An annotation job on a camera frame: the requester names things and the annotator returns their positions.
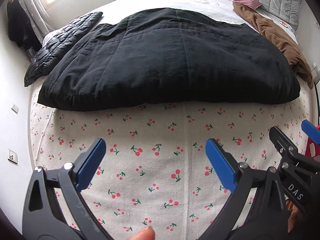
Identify bed with pale sheet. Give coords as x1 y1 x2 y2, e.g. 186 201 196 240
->
24 0 315 240

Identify brown garment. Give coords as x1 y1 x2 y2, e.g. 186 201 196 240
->
232 2 314 90

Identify black quilted down jacket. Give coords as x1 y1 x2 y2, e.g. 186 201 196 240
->
24 11 103 87

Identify cherry print bed sheet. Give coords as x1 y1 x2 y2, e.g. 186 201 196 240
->
30 76 315 240

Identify red plastic stool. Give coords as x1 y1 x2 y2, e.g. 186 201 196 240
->
304 124 320 159

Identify black padded jacket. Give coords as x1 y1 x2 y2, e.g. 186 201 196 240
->
37 8 301 112

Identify dark hanging clothes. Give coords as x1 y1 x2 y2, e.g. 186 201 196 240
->
6 0 42 50

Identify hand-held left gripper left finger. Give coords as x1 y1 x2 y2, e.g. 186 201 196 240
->
22 137 113 240

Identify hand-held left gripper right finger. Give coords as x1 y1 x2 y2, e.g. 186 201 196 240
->
200 138 290 240

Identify person's left hand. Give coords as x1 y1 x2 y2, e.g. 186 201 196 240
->
129 226 155 240

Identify person's right hand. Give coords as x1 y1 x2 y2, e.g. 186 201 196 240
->
285 197 304 233

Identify wall plate with picture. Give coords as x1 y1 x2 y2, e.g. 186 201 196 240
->
7 149 18 165

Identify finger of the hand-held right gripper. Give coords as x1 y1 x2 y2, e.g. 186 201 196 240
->
269 126 304 180
301 120 320 145

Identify grey lace curtain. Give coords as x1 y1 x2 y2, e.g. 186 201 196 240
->
17 0 52 55

